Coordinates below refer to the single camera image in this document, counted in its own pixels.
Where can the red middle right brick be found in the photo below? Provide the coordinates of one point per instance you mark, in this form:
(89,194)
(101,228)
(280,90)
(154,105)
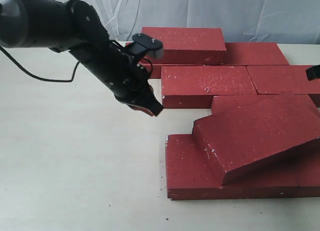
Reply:
(280,79)

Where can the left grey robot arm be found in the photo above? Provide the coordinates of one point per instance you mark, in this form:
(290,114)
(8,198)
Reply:
(74,26)

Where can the red back left brick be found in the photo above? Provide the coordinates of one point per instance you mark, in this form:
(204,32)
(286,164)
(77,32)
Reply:
(156,68)

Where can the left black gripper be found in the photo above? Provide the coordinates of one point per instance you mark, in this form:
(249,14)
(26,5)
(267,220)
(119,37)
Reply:
(121,74)

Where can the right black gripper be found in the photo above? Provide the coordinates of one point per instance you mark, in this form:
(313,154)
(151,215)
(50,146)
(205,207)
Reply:
(313,73)

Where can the white backdrop curtain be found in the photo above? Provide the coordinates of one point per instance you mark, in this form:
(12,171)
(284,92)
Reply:
(280,21)

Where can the red front left brick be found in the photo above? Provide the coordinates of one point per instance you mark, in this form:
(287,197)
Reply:
(189,177)

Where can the red front right brick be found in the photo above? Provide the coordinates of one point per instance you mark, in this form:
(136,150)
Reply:
(308,176)

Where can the red third row brick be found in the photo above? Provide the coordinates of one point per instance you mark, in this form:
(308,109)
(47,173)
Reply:
(222,103)

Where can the red back right brick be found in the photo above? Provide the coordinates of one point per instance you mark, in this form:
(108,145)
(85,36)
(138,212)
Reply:
(254,54)

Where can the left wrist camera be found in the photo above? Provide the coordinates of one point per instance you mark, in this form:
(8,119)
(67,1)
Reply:
(145,46)

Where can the red top stacked brick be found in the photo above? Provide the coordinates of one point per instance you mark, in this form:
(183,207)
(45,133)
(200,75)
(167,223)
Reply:
(189,45)

